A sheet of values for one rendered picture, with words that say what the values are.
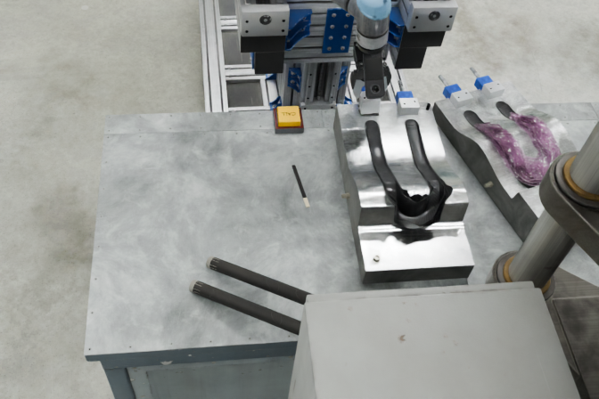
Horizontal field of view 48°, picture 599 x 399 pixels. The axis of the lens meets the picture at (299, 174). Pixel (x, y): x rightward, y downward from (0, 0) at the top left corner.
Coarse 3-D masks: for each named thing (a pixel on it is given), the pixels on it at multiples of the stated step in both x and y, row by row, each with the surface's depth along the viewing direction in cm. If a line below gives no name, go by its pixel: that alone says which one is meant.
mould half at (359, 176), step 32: (352, 128) 179; (384, 128) 180; (352, 160) 173; (352, 192) 167; (384, 192) 160; (416, 192) 161; (352, 224) 169; (384, 224) 163; (448, 224) 165; (384, 256) 158; (416, 256) 159; (448, 256) 159
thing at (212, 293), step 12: (192, 288) 153; (204, 288) 153; (216, 288) 153; (216, 300) 151; (228, 300) 150; (240, 300) 150; (252, 312) 148; (264, 312) 147; (276, 312) 147; (276, 324) 146; (288, 324) 145
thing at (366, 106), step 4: (364, 88) 181; (364, 92) 179; (360, 96) 178; (364, 96) 178; (360, 100) 179; (364, 100) 177; (368, 100) 177; (372, 100) 177; (376, 100) 177; (380, 100) 177; (360, 104) 180; (364, 104) 178; (368, 104) 178; (372, 104) 178; (376, 104) 178; (380, 104) 179; (360, 108) 181; (364, 108) 179; (368, 108) 179; (372, 108) 180; (376, 108) 180; (364, 112) 181; (368, 112) 181; (372, 112) 181; (376, 112) 181
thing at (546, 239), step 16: (592, 144) 82; (576, 160) 86; (592, 160) 82; (576, 176) 86; (592, 176) 83; (592, 192) 85; (544, 224) 94; (528, 240) 99; (544, 240) 95; (560, 240) 94; (528, 256) 100; (544, 256) 97; (560, 256) 97; (512, 272) 105; (528, 272) 102; (544, 272) 100
